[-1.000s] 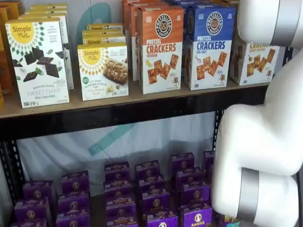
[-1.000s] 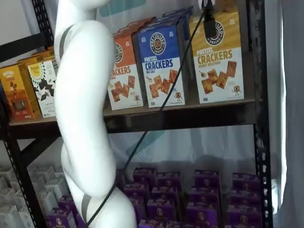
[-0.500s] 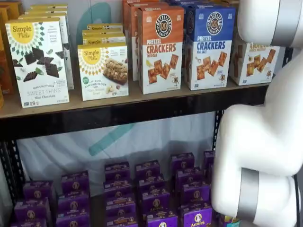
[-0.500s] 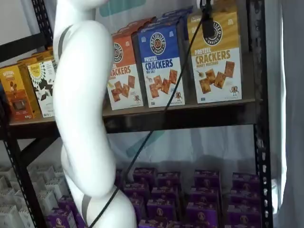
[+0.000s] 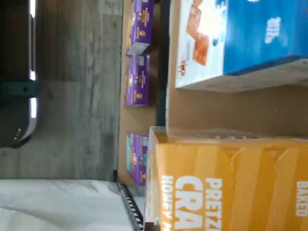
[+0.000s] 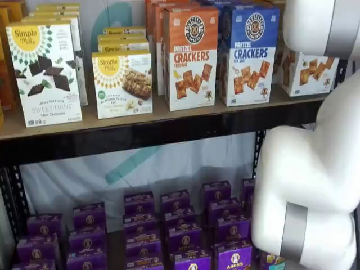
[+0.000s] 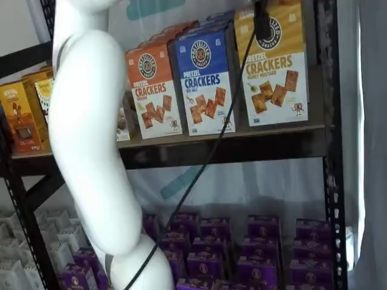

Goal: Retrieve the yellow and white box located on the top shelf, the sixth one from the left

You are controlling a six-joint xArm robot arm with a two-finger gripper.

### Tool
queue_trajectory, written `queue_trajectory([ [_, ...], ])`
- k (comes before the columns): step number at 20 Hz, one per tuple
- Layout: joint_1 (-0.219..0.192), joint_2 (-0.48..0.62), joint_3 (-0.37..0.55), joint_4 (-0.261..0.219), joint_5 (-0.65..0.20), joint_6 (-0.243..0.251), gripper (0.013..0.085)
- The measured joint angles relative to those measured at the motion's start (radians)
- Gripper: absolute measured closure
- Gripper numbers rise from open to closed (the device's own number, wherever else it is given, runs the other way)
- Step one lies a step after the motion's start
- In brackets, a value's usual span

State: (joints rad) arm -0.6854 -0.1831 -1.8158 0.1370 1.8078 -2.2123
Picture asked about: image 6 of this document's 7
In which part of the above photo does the purple Annie's snack box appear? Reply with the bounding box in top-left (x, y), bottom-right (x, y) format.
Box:
top-left (69, 227), bottom-right (107, 253)
top-left (16, 235), bottom-right (61, 262)
top-left (66, 251), bottom-right (107, 270)
top-left (11, 258), bottom-right (56, 270)
top-left (73, 202), bottom-right (106, 230)
top-left (26, 213), bottom-right (64, 239)

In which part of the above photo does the black metal shelf frame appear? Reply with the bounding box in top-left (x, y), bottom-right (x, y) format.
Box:
top-left (0, 58), bottom-right (349, 248)

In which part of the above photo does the purple Annie's box brown label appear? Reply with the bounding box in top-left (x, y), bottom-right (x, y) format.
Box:
top-left (208, 198), bottom-right (240, 222)
top-left (213, 243), bottom-right (253, 270)
top-left (201, 181), bottom-right (232, 203)
top-left (216, 216), bottom-right (250, 244)

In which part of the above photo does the yellow orange snack box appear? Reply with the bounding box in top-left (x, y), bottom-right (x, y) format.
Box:
top-left (0, 0), bottom-right (28, 24)

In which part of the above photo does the orange cheddar pretzel crackers box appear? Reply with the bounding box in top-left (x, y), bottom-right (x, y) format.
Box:
top-left (164, 6), bottom-right (219, 112)
top-left (145, 0), bottom-right (195, 43)
top-left (153, 2), bottom-right (197, 97)

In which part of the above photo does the Simple Mills almond bars box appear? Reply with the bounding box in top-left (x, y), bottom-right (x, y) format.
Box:
top-left (98, 41), bottom-right (150, 54)
top-left (97, 34), bottom-right (149, 44)
top-left (92, 49), bottom-right (154, 119)
top-left (103, 26), bottom-right (147, 37)

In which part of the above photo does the wooden shelf board with crackers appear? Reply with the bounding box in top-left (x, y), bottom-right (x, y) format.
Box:
top-left (0, 83), bottom-right (335, 141)

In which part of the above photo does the tall orange snack box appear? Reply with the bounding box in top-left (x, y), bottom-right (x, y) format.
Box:
top-left (0, 7), bottom-right (21, 113)

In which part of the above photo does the white backdrop with teal logo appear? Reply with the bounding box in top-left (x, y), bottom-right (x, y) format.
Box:
top-left (0, 0), bottom-right (258, 270)

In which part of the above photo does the white-fronted pretzel crackers box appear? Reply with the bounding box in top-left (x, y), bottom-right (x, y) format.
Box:
top-left (276, 46), bottom-right (340, 98)

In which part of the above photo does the Simple Mills Sweet Thins box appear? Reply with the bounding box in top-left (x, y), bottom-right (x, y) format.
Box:
top-left (5, 19), bottom-right (83, 128)
top-left (21, 15), bottom-right (88, 106)
top-left (29, 9), bottom-right (82, 17)
top-left (35, 3), bottom-right (81, 11)

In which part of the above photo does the purple Annie's boxes group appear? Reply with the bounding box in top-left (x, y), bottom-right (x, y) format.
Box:
top-left (60, 196), bottom-right (259, 270)

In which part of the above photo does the purple Annie's box teal label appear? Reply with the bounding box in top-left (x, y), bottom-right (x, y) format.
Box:
top-left (240, 178), bottom-right (255, 215)
top-left (256, 249), bottom-right (286, 270)

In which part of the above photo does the purple Annie's box orange label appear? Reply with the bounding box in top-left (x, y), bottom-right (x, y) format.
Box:
top-left (164, 207), bottom-right (196, 225)
top-left (173, 247), bottom-right (212, 270)
top-left (126, 259), bottom-right (163, 270)
top-left (160, 190), bottom-right (191, 212)
top-left (124, 191), bottom-right (155, 215)
top-left (123, 213), bottom-right (158, 239)
top-left (125, 236), bottom-right (161, 263)
top-left (168, 221), bottom-right (203, 250)

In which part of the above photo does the blue sea salt pretzel crackers box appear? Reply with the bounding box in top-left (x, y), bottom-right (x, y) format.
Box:
top-left (196, 0), bottom-right (284, 17)
top-left (219, 4), bottom-right (281, 107)

